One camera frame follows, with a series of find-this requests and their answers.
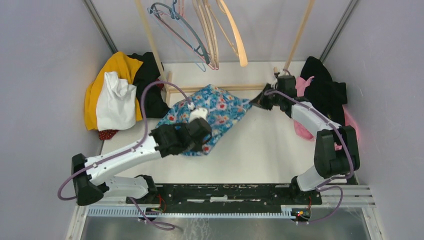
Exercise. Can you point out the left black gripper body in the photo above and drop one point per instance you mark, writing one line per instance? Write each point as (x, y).
(196, 146)

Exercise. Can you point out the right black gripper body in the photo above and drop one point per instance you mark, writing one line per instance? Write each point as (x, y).
(276, 99)

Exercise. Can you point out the blue floral skirt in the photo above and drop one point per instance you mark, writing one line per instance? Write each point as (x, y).
(224, 111)

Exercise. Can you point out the pink plastic hanger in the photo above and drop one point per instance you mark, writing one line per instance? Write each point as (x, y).
(198, 46)

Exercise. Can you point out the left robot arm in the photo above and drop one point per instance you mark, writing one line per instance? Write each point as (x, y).
(96, 177)

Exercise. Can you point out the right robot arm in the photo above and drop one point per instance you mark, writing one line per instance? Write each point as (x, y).
(336, 154)

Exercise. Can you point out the wooden hanger front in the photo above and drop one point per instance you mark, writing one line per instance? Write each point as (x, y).
(243, 60)

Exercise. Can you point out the wooden hanger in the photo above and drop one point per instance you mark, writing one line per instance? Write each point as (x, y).
(211, 20)
(201, 14)
(243, 60)

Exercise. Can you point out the wooden hanger middle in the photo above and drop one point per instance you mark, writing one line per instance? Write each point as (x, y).
(211, 20)

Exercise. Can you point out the light blue plastic hanger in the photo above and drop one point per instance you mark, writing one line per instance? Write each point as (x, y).
(179, 36)

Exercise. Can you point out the wooden hanger back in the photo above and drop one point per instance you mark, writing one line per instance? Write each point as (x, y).
(201, 14)

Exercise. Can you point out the black garment right pile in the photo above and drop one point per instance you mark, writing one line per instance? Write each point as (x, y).
(326, 95)

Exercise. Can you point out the wooden clothes rack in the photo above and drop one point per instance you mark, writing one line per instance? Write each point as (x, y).
(171, 89)

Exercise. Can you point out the pink garment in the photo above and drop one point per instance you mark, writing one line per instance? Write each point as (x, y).
(300, 130)

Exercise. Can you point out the white garment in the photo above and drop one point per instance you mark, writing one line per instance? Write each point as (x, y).
(116, 104)

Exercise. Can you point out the red dotted garment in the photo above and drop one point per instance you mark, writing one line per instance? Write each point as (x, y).
(107, 134)

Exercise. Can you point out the yellow garment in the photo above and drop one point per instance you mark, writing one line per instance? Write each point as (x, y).
(126, 68)

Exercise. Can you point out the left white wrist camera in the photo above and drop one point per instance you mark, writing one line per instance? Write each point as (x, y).
(197, 112)

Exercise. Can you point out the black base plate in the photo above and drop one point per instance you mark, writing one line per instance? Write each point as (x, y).
(247, 198)

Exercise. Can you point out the white slotted cable duct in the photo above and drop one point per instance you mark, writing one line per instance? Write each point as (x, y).
(132, 211)

